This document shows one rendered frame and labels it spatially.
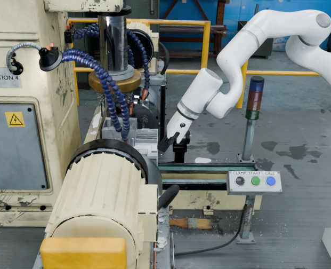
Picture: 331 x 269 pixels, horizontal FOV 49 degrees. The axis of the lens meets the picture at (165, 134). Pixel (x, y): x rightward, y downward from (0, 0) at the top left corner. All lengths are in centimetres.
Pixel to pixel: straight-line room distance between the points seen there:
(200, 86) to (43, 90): 48
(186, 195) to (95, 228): 83
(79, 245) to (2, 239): 89
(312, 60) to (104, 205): 102
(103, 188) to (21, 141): 61
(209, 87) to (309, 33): 39
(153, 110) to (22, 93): 60
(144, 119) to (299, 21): 70
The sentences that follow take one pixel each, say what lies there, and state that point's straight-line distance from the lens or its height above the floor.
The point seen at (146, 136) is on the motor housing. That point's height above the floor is 111.
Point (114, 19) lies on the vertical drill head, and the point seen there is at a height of 153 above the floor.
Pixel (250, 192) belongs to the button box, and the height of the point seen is 104.
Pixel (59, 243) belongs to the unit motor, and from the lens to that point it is 60.
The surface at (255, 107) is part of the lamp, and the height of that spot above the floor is 109.
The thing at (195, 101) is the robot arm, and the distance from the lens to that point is 120.
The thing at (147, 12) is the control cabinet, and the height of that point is 96.
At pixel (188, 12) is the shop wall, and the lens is 629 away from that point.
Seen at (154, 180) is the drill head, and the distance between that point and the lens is 110.
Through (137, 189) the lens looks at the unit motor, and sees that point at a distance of 73.
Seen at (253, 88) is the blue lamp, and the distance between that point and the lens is 164.
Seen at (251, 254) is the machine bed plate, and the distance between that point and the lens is 136.
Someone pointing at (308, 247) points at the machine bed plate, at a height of 80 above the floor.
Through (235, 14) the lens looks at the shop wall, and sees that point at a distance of 640.
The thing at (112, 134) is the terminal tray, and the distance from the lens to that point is 132.
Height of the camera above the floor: 177
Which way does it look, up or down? 29 degrees down
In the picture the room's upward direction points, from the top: 1 degrees clockwise
